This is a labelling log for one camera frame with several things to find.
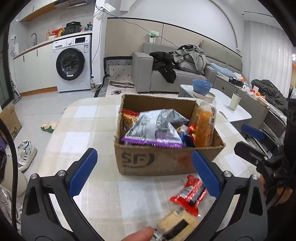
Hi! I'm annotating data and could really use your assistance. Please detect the cracker sandwich pack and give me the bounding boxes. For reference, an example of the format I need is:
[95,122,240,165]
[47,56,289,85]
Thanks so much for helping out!
[152,207,200,240]

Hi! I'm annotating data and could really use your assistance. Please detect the cream tumbler cup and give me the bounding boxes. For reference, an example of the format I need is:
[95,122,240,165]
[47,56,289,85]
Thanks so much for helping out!
[229,93,241,110]

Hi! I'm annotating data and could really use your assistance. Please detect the blue snack pack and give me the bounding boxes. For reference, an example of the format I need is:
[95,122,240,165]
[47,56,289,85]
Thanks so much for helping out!
[179,134,195,148]

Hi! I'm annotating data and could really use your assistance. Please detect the person left hand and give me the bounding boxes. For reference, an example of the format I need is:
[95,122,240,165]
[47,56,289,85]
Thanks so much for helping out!
[122,226,154,241]

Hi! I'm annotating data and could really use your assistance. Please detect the black pressure cooker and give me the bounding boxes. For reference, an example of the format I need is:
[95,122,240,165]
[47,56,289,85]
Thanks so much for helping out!
[64,21,81,35]

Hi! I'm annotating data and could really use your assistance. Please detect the white washing machine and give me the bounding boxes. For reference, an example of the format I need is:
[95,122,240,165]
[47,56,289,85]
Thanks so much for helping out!
[53,34,91,92]

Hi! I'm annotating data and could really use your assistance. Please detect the grey clothes pile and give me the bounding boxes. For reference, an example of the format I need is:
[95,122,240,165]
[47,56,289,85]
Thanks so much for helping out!
[172,44,209,74]

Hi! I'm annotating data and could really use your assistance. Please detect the black jacket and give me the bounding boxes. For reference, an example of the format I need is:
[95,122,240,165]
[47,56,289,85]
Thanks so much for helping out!
[149,51,177,84]

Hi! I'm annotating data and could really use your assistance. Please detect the checkered tablecloth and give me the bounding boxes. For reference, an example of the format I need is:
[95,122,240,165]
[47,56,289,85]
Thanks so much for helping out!
[36,96,262,241]

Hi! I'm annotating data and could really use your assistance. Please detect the blue stacked bowls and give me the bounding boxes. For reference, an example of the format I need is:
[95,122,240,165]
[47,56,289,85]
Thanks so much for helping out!
[192,79,213,95]

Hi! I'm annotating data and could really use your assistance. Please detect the purple silver snack bag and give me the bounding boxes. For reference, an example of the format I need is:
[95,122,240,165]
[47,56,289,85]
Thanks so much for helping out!
[121,109,189,149]

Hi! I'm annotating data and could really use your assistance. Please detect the grey sofa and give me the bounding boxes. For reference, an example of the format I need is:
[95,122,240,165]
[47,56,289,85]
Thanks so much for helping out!
[132,39,242,93]

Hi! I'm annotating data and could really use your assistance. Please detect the green beige slipper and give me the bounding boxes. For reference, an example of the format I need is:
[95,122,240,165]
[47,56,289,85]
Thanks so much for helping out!
[41,121,57,133]

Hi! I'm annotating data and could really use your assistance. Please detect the white sneaker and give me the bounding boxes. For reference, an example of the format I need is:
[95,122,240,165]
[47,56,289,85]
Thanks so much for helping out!
[17,140,37,172]

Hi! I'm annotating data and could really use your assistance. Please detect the small cardboard box on floor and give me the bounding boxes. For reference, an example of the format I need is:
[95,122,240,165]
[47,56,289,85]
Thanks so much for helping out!
[0,104,22,140]

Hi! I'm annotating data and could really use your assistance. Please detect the orange bread loaf bag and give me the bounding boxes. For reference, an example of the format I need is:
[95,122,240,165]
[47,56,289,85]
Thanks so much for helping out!
[196,101,217,148]

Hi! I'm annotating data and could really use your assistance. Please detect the noodle stick snack bag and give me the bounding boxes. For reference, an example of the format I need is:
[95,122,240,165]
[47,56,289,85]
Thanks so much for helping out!
[121,108,139,130]

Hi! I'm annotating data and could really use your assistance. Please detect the person right hand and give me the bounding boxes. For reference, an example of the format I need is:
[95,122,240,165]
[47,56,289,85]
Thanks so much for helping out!
[259,175,293,206]

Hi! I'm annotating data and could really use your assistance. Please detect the white coffee table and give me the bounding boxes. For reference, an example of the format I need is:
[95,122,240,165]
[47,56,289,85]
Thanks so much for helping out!
[179,84,252,131]

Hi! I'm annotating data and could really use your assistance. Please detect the red black wafer pack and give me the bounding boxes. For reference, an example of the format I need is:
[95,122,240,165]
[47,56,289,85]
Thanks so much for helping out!
[170,175,208,217]

